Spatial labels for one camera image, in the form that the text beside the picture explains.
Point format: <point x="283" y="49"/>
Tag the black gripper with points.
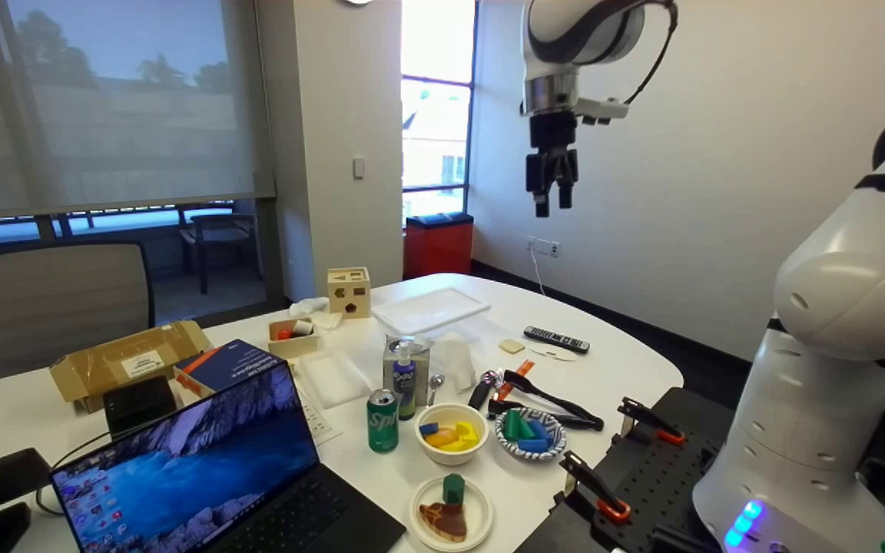
<point x="552" y="142"/>

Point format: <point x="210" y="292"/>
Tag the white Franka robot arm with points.
<point x="843" y="307"/>

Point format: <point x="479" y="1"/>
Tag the green toy block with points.
<point x="516" y="424"/>

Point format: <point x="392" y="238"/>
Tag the blue patterned plate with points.
<point x="554" y="435"/>

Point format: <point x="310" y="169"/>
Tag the blue toy block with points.
<point x="539" y="439"/>

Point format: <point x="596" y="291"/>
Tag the small blue block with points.
<point x="429" y="427"/>

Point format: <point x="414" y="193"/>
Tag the white bowl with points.
<point x="448" y="456"/>

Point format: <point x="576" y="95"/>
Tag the white plate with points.
<point x="476" y="516"/>

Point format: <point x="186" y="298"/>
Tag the red bin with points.
<point x="437" y="246"/>

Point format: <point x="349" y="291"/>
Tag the black remote control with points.
<point x="554" y="339"/>

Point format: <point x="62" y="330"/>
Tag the small wooden tile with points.
<point x="512" y="346"/>

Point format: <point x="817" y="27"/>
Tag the small white flat piece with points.
<point x="561" y="353"/>

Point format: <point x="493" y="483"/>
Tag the white cardboard box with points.
<point x="429" y="307"/>

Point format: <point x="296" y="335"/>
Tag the orange strip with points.
<point x="515" y="378"/>

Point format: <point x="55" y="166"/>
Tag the clear plastic cup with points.
<point x="457" y="361"/>

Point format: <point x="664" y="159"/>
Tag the black tongs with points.
<point x="554" y="401"/>

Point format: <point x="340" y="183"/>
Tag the black marker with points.
<point x="483" y="387"/>

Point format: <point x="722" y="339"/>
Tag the wooden shape sorter box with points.
<point x="349" y="291"/>

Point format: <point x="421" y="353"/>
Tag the clear plastic bag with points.
<point x="406" y="373"/>

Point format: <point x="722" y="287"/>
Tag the black clamp orange tips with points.
<point x="594" y="487"/>
<point x="650" y="420"/>

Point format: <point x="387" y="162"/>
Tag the green soda can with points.
<point x="382" y="422"/>

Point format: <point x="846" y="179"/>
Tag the clear plastic container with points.
<point x="334" y="378"/>

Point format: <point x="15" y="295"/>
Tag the small wooden tray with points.
<point x="292" y="339"/>

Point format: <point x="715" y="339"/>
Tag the black mounting board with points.
<point x="669" y="480"/>

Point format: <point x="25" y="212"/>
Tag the dark balcony chair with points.
<point x="219" y="235"/>

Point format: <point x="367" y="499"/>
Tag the dark blue notebook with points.
<point x="232" y="362"/>

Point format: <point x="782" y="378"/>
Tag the black open laptop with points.
<point x="186" y="472"/>

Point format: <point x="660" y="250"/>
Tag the grey window blind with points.
<point x="104" y="113"/>

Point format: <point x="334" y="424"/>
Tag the grey office chair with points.
<point x="43" y="307"/>

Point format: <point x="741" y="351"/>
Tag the white wall outlet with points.
<point x="542" y="246"/>

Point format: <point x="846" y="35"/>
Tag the white light switch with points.
<point x="357" y="166"/>

